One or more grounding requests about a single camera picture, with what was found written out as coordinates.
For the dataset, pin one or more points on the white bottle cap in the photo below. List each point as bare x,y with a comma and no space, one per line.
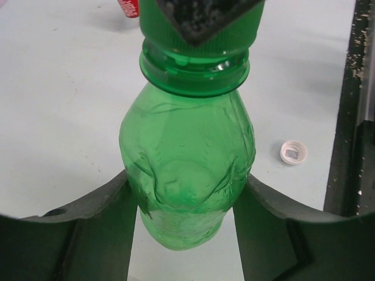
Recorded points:
293,152

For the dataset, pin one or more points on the clear bottle with red label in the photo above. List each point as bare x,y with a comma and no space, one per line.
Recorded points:
130,8

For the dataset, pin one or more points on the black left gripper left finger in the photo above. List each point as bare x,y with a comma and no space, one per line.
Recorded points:
87,239

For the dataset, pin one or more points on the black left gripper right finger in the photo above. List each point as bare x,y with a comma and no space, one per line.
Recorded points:
282,239

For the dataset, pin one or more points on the green plastic bottle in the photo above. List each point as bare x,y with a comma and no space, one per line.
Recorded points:
187,144

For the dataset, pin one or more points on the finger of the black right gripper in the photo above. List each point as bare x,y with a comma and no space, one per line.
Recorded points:
199,20

